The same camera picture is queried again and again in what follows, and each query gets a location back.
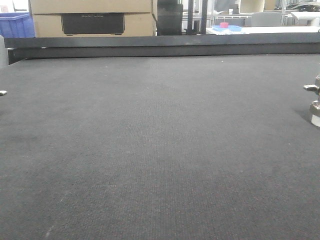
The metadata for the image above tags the blue crate behind conveyor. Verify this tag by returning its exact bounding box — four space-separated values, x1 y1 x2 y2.
0 12 35 38

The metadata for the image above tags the light blue tray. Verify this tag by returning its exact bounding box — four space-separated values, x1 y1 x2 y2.
211 25 242 33

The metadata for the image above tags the white background table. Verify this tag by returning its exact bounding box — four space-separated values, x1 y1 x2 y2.
206 26 320 35

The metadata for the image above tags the pink object on tray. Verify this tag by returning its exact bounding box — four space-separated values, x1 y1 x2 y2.
219 22 229 29

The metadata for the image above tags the black conveyor belt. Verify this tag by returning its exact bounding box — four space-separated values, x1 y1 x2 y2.
0 54 320 240

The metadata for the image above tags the black cylindrical post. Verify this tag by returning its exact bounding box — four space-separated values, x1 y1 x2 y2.
156 0 183 36

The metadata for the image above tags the black conveyor side rail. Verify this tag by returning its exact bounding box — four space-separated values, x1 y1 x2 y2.
4 32 320 61

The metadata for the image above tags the large cardboard box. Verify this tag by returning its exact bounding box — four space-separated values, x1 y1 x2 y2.
29 0 158 38

